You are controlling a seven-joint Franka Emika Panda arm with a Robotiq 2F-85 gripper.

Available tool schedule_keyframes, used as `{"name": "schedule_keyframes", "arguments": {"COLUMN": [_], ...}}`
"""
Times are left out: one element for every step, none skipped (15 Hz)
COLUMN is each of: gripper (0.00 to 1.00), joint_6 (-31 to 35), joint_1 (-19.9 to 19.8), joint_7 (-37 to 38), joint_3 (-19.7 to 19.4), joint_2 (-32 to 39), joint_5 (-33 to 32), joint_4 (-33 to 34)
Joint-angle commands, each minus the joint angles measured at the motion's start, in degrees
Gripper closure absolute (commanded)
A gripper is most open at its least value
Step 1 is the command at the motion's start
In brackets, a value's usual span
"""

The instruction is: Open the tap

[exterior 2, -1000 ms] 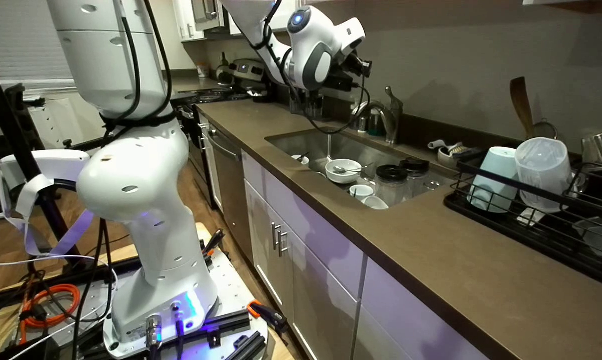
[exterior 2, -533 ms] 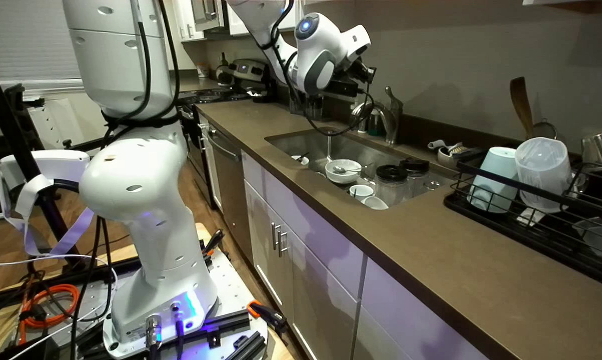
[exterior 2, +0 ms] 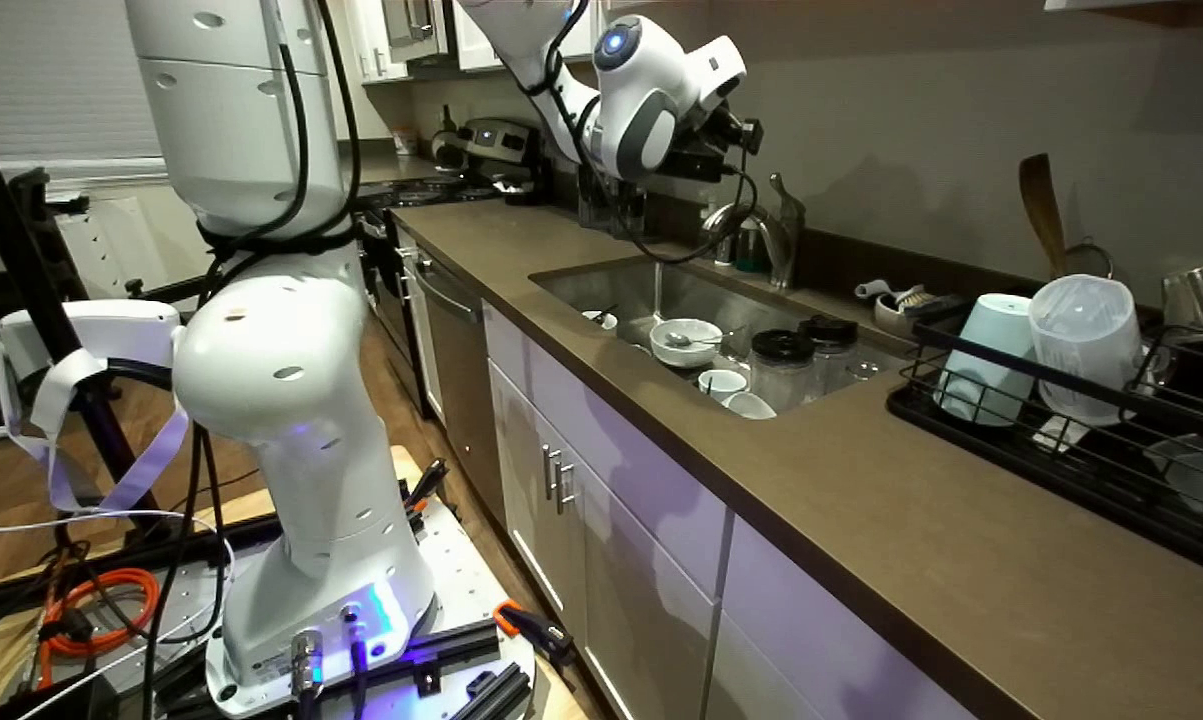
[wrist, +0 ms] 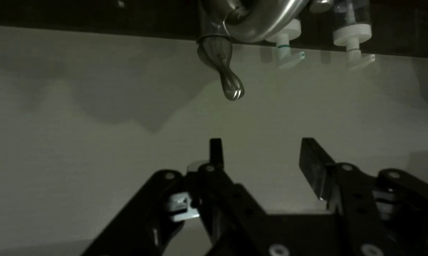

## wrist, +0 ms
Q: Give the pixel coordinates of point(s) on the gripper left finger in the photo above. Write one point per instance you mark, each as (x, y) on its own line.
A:
(221, 192)

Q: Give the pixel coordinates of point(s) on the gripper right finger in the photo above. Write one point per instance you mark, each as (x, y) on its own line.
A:
(356, 199)

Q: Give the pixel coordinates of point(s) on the clear soap dispenser, white pump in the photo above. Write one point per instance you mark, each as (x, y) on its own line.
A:
(352, 33)

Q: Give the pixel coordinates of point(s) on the soap dispenser with green-ringed pump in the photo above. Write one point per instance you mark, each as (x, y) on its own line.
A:
(284, 44)

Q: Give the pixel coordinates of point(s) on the silver metal tap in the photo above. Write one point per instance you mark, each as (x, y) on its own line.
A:
(267, 21)

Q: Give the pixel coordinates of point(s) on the silver tap lever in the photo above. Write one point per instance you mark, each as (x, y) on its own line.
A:
(222, 60)

